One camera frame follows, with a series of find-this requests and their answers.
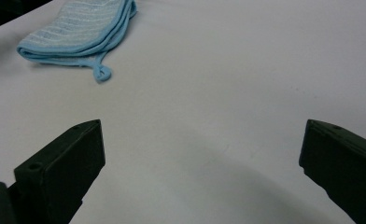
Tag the light blue striped towel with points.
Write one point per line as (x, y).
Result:
(78, 28)

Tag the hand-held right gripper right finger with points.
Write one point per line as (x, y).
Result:
(346, 168)

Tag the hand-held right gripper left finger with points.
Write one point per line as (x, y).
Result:
(63, 174)

